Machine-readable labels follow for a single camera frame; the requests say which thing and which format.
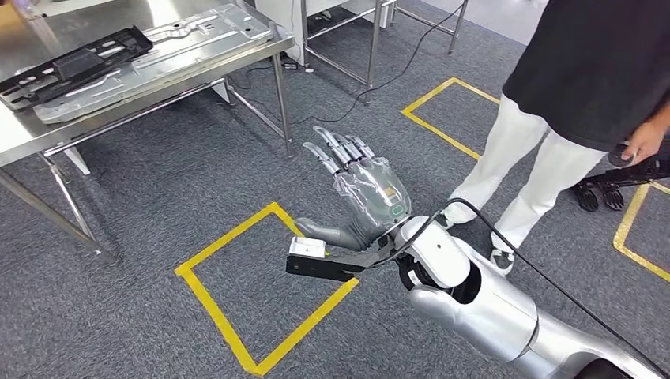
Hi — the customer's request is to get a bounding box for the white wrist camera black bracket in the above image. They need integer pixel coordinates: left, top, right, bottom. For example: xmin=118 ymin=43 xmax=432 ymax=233
xmin=285 ymin=236 xmax=396 ymax=283

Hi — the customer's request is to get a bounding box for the person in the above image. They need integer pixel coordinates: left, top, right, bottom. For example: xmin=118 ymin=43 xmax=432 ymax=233
xmin=434 ymin=0 xmax=670 ymax=276

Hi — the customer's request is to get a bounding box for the black floor cable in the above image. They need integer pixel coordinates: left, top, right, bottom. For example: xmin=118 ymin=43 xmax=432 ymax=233
xmin=228 ymin=0 xmax=467 ymax=126

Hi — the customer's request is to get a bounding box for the stamped grey metal panel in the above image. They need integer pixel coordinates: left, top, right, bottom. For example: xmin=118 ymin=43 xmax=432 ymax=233
xmin=32 ymin=4 xmax=274 ymax=126

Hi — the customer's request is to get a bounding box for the black silver humanoid robot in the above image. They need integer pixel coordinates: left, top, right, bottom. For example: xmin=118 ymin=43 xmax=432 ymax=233
xmin=571 ymin=133 xmax=670 ymax=213

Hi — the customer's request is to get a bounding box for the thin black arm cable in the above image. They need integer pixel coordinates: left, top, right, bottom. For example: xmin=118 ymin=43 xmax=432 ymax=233
xmin=366 ymin=197 xmax=670 ymax=377

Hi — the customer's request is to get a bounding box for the white cabinet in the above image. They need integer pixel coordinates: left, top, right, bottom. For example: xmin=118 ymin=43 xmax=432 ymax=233
xmin=254 ymin=0 xmax=399 ymax=66

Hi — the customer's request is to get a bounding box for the stainless steel workbench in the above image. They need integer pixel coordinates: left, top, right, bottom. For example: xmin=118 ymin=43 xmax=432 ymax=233
xmin=0 ymin=0 xmax=297 ymax=265

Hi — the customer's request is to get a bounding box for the black plastic frame part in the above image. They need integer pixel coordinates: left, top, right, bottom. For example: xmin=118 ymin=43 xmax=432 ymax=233
xmin=0 ymin=24 xmax=154 ymax=112

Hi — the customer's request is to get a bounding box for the yellow floor tape square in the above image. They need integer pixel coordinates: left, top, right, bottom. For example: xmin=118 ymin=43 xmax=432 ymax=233
xmin=400 ymin=77 xmax=501 ymax=162
xmin=174 ymin=202 xmax=360 ymax=377

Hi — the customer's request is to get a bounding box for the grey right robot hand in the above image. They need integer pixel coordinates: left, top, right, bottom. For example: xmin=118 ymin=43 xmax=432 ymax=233
xmin=294 ymin=125 xmax=413 ymax=252

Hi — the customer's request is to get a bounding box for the stainless steel table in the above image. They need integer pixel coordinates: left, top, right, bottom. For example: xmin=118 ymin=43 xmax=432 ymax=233
xmin=300 ymin=0 xmax=469 ymax=106

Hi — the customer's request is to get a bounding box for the black round handheld controller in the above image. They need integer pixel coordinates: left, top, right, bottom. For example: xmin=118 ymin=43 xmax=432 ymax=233
xmin=608 ymin=144 xmax=638 ymax=168

